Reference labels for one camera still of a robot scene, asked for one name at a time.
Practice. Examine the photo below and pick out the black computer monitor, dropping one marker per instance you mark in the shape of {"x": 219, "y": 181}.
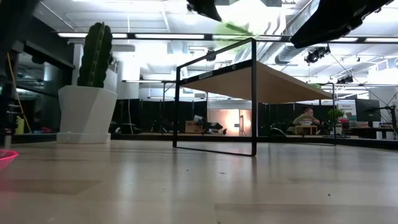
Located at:
{"x": 367, "y": 110}

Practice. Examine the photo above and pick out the yellow leaning pole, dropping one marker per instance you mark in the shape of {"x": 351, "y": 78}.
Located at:
{"x": 17, "y": 93}

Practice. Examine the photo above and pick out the black ceiling spotlight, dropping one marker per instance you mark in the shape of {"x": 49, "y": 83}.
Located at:
{"x": 345, "y": 80}
{"x": 315, "y": 55}

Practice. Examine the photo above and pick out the black table edge rail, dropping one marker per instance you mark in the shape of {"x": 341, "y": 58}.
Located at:
{"x": 140, "y": 137}

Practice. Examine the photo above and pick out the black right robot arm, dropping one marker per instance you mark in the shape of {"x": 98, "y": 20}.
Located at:
{"x": 332, "y": 21}

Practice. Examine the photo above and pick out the person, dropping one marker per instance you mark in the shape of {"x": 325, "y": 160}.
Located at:
{"x": 306, "y": 117}

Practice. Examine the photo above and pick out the grey ceiling air duct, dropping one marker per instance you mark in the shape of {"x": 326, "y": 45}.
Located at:
{"x": 287, "y": 54}

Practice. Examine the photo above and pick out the long ceiling light strip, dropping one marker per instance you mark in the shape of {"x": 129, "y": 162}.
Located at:
{"x": 74, "y": 35}
{"x": 343, "y": 39}
{"x": 382, "y": 40}
{"x": 169, "y": 36}

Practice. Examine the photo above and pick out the white angular plant pot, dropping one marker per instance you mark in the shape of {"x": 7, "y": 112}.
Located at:
{"x": 85, "y": 112}

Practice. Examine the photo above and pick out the translucent pink plate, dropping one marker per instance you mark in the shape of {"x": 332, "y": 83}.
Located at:
{"x": 7, "y": 157}

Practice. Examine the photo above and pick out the small green potted plant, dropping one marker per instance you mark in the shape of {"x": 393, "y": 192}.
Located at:
{"x": 335, "y": 116}

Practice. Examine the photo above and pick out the round black ceiling fixture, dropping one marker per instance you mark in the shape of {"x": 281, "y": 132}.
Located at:
{"x": 211, "y": 55}

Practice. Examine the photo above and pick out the black metal wood shelf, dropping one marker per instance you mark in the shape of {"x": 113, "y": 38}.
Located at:
{"x": 264, "y": 84}

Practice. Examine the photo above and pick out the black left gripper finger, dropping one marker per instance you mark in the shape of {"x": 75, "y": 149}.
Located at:
{"x": 205, "y": 8}

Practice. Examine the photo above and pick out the small wooden table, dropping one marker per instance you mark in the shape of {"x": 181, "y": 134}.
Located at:
{"x": 306, "y": 129}

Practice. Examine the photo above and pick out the translucent green plate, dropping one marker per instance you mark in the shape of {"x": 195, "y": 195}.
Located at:
{"x": 316, "y": 85}
{"x": 231, "y": 32}

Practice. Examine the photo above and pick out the yellow container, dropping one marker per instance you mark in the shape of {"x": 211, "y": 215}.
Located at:
{"x": 20, "y": 126}

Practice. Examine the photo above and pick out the dark green cactus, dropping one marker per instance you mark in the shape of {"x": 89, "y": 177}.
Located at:
{"x": 94, "y": 56}

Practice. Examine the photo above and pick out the brown cardboard box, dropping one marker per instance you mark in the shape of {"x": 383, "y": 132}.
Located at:
{"x": 193, "y": 127}

